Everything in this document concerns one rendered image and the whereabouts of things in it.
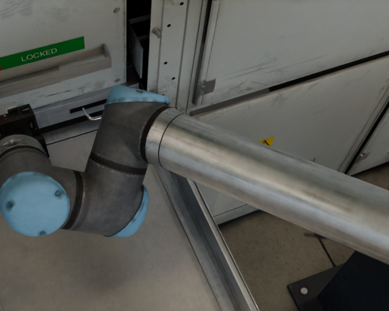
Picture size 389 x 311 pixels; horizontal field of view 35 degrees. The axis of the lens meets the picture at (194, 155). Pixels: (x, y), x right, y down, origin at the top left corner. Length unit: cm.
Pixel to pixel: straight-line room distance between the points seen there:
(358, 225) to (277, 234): 148
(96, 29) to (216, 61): 27
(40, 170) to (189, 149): 21
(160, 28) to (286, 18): 28
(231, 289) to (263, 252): 99
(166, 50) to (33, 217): 50
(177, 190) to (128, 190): 38
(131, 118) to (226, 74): 51
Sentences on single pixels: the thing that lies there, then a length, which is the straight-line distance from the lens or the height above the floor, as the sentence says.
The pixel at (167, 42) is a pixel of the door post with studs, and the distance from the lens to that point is 122.
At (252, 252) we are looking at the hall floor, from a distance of 219.
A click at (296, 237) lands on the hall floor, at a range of 225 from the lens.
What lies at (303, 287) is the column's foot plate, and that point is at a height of 1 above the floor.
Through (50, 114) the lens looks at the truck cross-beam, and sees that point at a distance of 133.
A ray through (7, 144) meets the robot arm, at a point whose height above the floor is 117.
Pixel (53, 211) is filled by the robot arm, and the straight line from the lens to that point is 89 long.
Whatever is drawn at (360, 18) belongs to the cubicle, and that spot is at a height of 100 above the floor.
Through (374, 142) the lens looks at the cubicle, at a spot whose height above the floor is 29.
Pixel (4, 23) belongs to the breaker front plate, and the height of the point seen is 118.
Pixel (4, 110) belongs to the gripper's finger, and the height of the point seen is 107.
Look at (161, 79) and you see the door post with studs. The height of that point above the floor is 96.
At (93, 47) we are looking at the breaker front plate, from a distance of 122.
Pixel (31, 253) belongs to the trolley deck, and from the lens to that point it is 125.
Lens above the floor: 199
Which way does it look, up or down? 58 degrees down
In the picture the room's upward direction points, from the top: 11 degrees clockwise
